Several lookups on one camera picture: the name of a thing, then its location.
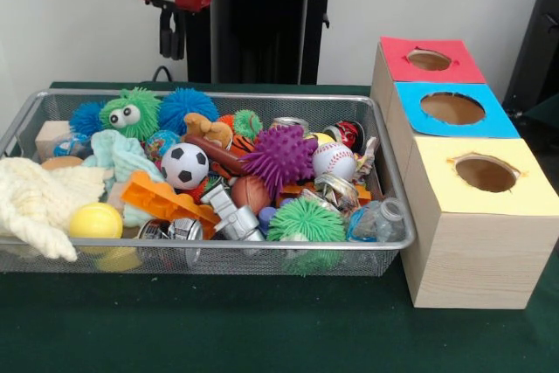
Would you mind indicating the cream knitted cloth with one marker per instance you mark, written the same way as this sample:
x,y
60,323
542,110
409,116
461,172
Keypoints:
x,y
39,203

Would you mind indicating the purple spiky ball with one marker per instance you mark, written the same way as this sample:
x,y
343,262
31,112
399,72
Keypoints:
x,y
279,159

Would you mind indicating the crushed plastic water bottle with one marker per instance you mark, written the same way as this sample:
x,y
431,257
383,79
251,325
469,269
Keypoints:
x,y
377,220

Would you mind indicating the plain yellow ball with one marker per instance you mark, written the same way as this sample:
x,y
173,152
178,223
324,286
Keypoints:
x,y
96,220

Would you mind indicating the green fuzzy monster toy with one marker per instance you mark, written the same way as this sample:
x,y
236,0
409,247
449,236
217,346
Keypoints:
x,y
129,113

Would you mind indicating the clear shallow bin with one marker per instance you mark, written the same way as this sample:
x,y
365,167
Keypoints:
x,y
52,255

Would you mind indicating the white baseball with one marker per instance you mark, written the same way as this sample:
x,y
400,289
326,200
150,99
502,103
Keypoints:
x,y
334,162

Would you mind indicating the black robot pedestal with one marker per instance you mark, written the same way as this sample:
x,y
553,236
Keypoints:
x,y
262,24

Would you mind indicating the large blue spiky ball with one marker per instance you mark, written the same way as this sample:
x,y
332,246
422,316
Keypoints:
x,y
188,107

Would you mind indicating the small soccer ball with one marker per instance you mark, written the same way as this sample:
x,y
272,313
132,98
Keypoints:
x,y
184,165

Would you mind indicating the green spiky ball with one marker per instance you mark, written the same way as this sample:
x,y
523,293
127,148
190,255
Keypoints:
x,y
306,220

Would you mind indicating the orange plastic grid block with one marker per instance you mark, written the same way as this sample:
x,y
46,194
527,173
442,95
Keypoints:
x,y
166,201

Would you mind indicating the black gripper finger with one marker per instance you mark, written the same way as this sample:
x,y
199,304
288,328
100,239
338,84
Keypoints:
x,y
178,34
165,32

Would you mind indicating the dark green table cloth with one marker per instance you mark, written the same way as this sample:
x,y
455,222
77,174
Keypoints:
x,y
218,329

